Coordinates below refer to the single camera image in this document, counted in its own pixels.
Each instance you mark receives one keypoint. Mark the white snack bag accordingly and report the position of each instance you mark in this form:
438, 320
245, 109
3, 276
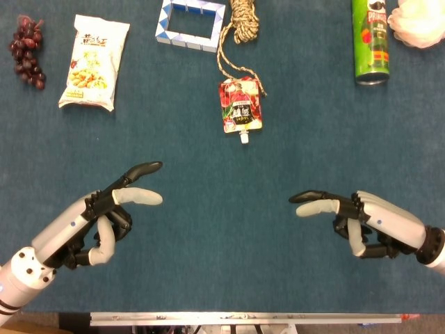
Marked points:
92, 62

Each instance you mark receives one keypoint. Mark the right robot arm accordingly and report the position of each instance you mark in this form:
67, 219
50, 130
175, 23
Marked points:
432, 250

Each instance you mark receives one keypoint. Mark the green Pringles can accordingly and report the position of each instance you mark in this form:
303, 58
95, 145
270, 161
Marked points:
370, 41

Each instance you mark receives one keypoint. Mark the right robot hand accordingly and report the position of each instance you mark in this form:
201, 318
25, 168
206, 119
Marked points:
361, 219

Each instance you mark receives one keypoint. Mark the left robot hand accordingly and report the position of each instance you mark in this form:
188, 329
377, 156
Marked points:
104, 212

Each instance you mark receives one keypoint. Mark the dark red grape bunch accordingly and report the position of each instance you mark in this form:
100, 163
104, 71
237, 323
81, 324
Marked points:
27, 48

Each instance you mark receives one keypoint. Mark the pink bath sponge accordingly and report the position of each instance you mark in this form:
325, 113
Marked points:
417, 22

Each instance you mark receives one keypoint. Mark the aluminium frame rail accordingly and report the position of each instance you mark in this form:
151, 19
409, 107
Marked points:
243, 318

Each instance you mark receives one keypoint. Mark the red jelly drink pouch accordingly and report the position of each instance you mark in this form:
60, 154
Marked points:
240, 106

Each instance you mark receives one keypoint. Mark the blue white snake puzzle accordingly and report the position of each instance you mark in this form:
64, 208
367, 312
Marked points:
166, 24

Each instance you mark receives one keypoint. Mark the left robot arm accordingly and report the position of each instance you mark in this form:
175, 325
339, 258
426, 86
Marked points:
21, 278

